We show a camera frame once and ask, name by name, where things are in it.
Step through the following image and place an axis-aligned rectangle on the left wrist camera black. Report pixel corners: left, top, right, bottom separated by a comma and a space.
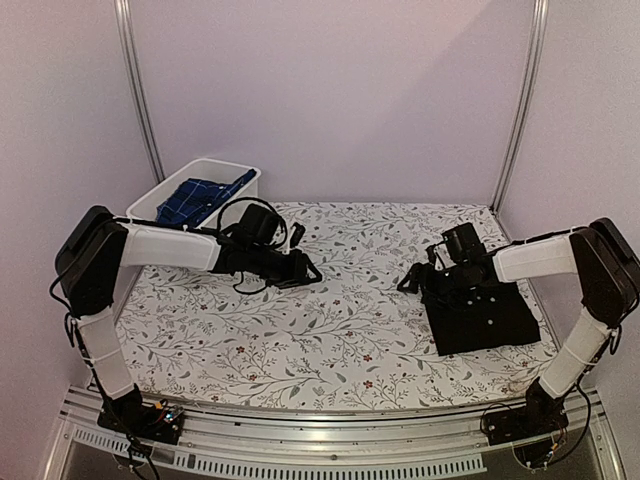
239, 203, 306, 248

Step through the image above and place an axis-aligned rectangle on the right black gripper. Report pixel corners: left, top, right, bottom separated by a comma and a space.
398, 261, 470, 311

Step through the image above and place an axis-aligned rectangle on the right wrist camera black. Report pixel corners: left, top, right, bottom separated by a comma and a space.
426, 222, 487, 268

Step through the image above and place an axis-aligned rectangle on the aluminium front rail frame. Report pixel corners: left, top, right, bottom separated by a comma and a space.
43, 387, 628, 479

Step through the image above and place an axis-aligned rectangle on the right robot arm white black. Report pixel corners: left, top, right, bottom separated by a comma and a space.
397, 218, 639, 436

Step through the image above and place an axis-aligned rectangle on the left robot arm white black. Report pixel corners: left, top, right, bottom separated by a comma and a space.
49, 197, 322, 434

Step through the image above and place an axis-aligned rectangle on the aluminium corner post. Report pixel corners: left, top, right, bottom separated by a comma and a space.
114, 0, 166, 184
490, 0, 549, 216

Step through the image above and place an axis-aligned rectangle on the black long sleeve shirt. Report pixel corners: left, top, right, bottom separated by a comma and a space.
422, 283, 541, 356

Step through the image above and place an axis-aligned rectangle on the right aluminium corner post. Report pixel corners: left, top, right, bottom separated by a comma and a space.
490, 0, 549, 216

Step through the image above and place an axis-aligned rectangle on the white plastic bin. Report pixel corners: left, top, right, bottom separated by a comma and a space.
126, 158, 261, 228

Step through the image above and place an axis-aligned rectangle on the left aluminium corner post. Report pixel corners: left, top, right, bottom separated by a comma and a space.
114, 0, 166, 184

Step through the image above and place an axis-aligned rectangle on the floral patterned tablecloth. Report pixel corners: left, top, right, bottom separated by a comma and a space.
116, 203, 556, 412

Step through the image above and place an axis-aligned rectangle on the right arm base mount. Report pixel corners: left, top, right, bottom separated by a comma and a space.
480, 397, 569, 445

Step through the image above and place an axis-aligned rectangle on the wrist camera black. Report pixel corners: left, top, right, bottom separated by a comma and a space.
426, 222, 487, 268
239, 203, 306, 248

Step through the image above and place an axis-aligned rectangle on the blue plaid shirt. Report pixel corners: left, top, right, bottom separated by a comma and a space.
155, 169, 257, 227

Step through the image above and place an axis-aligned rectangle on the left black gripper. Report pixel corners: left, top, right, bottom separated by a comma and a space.
247, 244, 323, 291

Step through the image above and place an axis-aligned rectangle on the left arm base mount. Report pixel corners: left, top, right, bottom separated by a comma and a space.
97, 386, 184, 445

